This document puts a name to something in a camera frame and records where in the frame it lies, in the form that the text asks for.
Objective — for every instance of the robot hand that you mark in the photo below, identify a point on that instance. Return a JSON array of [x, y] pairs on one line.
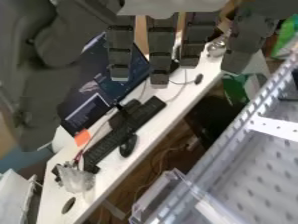
[[161, 50]]

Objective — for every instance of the small black computer mouse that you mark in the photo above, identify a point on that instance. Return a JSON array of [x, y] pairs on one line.
[[198, 78]]

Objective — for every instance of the dark blue computer monitor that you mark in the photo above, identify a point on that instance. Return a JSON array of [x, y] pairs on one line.
[[94, 93]]

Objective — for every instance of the green box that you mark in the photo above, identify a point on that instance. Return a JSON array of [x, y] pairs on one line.
[[234, 88]]

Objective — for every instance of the white desk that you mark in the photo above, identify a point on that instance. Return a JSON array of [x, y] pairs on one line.
[[146, 133]]

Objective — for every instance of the black keyboard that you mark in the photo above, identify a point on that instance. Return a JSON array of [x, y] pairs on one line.
[[120, 133]]

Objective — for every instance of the orange sticky note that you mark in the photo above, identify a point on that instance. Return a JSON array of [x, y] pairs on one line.
[[81, 137]]

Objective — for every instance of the clear plastic bag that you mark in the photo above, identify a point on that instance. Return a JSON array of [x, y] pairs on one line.
[[77, 178]]

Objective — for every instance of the clear box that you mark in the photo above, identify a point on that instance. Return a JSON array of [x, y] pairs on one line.
[[194, 203]]

